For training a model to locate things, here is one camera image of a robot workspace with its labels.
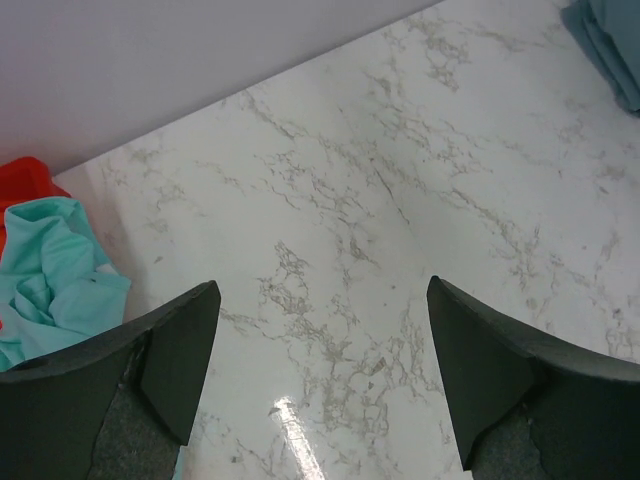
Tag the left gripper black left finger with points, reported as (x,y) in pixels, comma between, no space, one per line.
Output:
(120,405)

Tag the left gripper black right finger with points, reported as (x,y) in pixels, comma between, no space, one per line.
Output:
(525,404)

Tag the slate blue t-shirt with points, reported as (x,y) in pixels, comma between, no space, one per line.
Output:
(608,34)

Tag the aqua t-shirt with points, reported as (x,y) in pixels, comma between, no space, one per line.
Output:
(58,286)

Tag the red plastic bin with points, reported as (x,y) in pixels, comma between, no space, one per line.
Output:
(24,182)

